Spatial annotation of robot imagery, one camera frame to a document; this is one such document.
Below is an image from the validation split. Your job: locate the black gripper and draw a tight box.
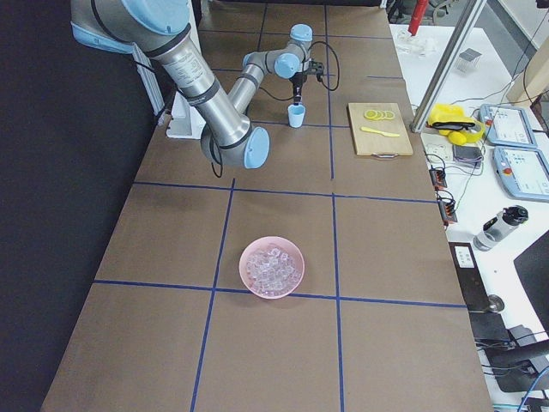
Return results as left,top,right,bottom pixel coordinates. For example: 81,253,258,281
290,59,324,105

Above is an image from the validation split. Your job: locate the light blue paper cup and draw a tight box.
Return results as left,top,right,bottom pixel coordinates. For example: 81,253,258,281
287,104,306,129

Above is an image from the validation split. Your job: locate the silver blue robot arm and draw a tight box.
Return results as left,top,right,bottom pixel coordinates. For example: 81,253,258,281
70,0,323,169

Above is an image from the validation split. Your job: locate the clear ice cubes pile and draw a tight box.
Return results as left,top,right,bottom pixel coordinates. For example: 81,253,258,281
245,244,300,296

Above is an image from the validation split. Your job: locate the yellow plastic knife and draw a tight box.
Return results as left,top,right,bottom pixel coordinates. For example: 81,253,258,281
360,126,400,137

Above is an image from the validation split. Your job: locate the lemon slice top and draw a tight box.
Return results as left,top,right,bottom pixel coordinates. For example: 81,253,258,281
364,110,376,120

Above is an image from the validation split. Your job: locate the bamboo cutting board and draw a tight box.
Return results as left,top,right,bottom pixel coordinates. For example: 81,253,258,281
347,102,413,159

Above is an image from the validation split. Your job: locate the yellow cloth bag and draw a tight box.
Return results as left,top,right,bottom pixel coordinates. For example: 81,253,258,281
427,103,486,146

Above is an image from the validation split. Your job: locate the pink bowl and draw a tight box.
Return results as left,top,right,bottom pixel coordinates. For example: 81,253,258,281
238,236,305,300

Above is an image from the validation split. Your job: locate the teach pendant far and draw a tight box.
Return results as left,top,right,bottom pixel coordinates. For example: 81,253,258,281
479,104,537,148

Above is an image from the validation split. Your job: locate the teach pendant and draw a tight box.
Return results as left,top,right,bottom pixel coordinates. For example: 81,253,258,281
492,146,548,203
479,104,537,148

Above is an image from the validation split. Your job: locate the teach pendant near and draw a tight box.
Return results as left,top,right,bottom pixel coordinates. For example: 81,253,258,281
492,146,548,203

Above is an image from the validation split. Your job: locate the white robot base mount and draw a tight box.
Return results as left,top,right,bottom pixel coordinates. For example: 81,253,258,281
166,93,206,140

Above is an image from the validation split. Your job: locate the aluminium frame post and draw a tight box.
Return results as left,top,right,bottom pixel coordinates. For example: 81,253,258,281
410,0,487,133

